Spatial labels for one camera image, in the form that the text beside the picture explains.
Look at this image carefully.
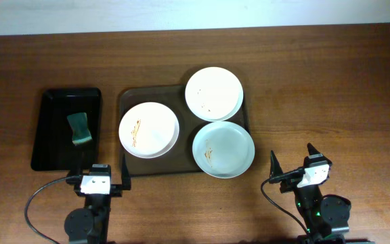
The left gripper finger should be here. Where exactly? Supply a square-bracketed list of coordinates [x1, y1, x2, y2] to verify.
[74, 151, 84, 176]
[121, 153, 131, 186]

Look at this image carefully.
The green and yellow sponge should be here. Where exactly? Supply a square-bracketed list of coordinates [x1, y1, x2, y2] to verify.
[66, 113, 93, 146]

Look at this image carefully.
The white plate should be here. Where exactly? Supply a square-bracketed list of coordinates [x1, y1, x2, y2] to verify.
[118, 102, 179, 159]
[185, 67, 244, 122]

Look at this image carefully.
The pale blue plate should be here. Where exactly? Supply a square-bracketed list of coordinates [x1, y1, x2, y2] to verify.
[192, 121, 255, 179]

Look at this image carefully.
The white plate top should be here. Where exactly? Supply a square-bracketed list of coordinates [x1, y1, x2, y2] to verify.
[185, 67, 244, 122]

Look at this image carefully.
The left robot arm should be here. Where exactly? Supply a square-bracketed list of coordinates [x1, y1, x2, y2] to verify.
[64, 152, 131, 244]

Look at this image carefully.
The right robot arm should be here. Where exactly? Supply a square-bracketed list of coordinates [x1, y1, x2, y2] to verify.
[266, 144, 351, 243]

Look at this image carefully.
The black rectangular tray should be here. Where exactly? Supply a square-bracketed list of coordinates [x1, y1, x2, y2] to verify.
[30, 87, 102, 171]

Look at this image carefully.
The brown plastic serving tray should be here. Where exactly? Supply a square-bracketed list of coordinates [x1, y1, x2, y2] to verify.
[117, 84, 251, 178]

